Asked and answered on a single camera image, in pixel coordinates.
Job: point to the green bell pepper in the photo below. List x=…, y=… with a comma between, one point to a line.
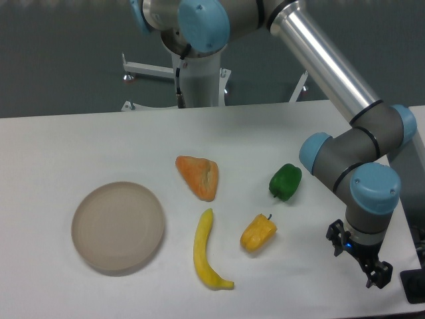
x=285, y=182

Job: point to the yellow bell pepper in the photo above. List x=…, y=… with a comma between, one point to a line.
x=258, y=233

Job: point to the orange bread wedge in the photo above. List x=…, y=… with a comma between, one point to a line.
x=200, y=174

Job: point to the yellow banana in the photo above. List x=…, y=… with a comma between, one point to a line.
x=207, y=275

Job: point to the beige round plate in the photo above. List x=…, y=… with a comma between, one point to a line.
x=118, y=228

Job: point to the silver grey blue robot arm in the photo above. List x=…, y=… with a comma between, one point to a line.
x=347, y=165

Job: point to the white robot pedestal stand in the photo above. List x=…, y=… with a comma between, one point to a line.
x=255, y=69

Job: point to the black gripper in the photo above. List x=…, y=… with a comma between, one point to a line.
x=364, y=247

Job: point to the black box at table edge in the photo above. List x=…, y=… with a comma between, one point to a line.
x=413, y=285

